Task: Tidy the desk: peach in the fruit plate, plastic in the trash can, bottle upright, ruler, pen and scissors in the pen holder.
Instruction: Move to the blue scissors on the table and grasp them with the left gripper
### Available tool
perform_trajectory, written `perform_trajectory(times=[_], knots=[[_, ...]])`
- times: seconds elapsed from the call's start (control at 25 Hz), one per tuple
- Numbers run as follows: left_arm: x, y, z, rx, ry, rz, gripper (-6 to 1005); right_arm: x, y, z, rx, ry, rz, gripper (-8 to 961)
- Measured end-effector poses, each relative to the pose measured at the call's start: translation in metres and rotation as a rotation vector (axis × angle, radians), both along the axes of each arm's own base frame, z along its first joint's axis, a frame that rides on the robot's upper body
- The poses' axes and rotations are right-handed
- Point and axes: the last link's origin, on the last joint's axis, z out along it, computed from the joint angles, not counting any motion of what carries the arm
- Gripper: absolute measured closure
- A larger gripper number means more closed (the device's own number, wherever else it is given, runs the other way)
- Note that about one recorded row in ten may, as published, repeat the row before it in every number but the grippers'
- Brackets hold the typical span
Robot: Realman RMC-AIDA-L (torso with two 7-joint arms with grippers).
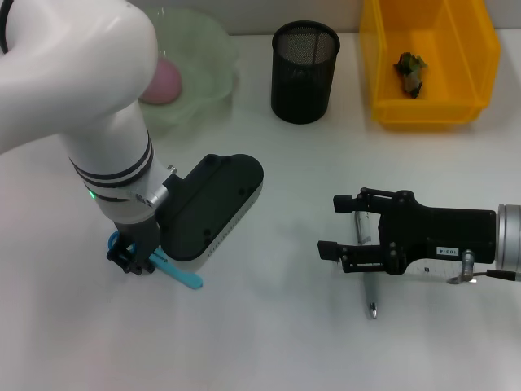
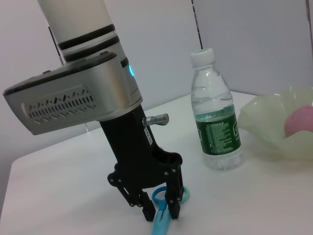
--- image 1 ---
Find black mesh pen holder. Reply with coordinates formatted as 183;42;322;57
270;20;340;125

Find clear plastic ruler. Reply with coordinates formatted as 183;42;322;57
406;260;475;284

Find green plastic wrapper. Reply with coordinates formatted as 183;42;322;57
392;51;431;99

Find blue scissors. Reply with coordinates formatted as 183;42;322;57
107;231;204;291

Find yellow plastic bin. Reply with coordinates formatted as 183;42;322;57
358;0;501;131

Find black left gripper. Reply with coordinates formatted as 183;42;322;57
106;217;163;276

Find pink peach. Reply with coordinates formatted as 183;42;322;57
138;59;183;106

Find translucent green fruit plate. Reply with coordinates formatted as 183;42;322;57
138;8;241;138

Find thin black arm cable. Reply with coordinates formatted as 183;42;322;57
0;6;11;55

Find silver pen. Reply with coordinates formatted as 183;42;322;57
352;210;380;321

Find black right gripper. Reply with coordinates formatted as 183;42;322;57
317;187;497;276

